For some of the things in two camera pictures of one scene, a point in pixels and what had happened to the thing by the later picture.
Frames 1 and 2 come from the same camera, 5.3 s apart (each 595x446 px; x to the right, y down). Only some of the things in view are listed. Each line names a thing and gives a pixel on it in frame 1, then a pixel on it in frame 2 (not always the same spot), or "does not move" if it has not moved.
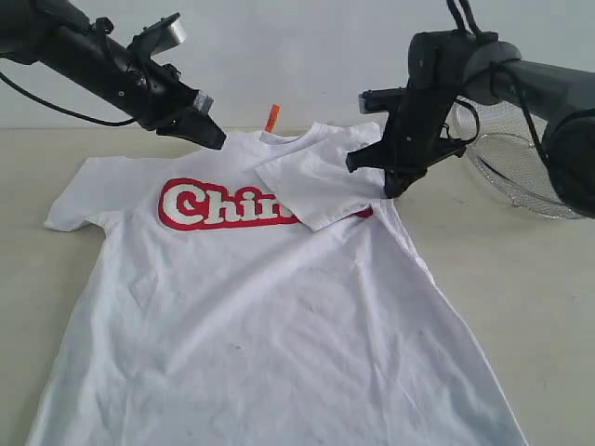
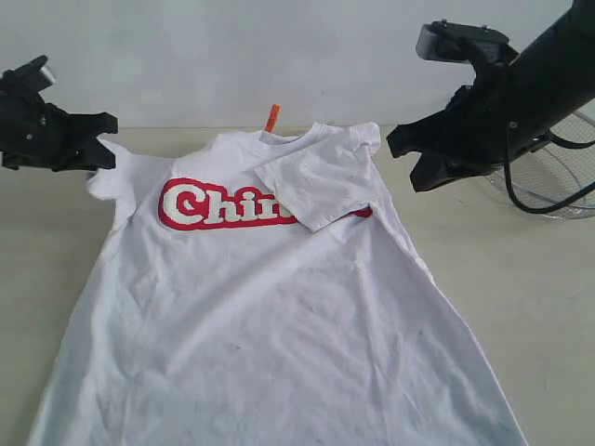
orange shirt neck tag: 272,118 does not move
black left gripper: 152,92 to 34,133
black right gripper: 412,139 to 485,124
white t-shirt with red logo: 258,292 does not move
